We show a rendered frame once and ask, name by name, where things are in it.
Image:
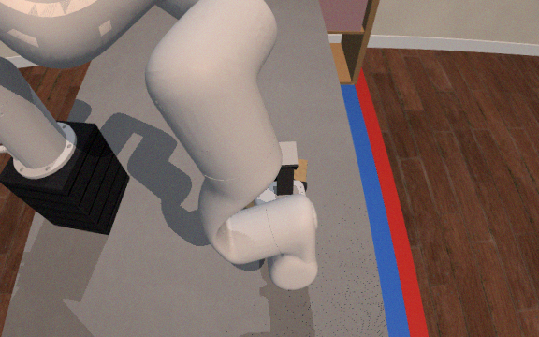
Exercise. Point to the tan mat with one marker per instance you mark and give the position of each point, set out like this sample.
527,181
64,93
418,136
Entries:
299,175

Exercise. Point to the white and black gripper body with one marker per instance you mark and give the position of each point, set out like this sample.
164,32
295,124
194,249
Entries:
271,192

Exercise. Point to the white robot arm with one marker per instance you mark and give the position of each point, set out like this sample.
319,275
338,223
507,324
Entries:
202,77

